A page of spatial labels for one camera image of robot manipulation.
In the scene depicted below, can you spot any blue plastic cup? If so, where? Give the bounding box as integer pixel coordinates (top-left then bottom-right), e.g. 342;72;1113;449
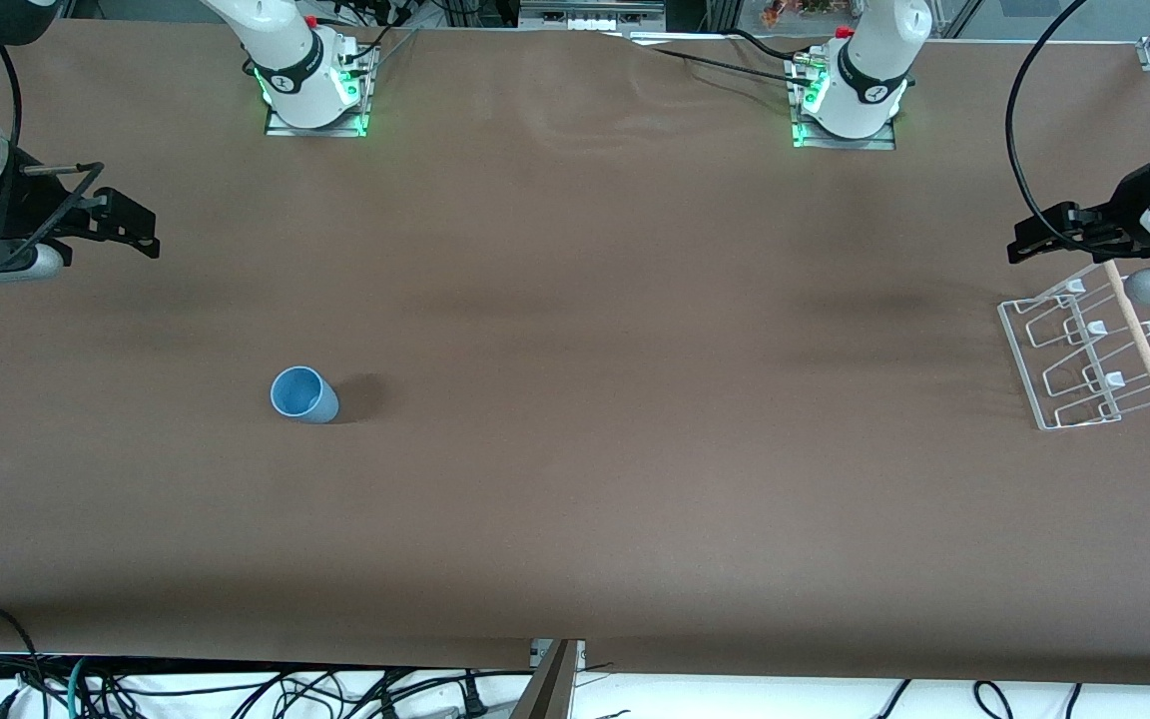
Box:
270;365;340;425

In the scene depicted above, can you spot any brown table cover sheet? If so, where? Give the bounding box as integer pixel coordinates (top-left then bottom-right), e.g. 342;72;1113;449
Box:
0;20;1150;690

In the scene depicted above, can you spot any white power strip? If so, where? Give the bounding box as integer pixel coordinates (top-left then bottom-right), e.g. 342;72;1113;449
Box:
519;0;668;32

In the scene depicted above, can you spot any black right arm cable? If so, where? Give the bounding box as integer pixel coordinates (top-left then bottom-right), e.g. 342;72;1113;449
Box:
0;40;107;273

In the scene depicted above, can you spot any white wire cup rack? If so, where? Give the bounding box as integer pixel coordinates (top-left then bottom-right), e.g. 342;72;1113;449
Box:
997;262;1150;431

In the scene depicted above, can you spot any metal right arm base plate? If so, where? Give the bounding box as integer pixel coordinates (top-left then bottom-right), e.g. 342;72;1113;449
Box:
264;45;372;139

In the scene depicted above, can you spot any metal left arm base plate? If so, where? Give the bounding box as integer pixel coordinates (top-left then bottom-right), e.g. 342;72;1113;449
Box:
791;55;898;152

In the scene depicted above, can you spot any black base power cable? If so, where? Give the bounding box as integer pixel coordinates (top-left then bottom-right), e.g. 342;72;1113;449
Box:
620;30;821;91

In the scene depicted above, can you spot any teal floor cable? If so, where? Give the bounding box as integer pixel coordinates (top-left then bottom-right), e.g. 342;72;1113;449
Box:
66;656;97;719

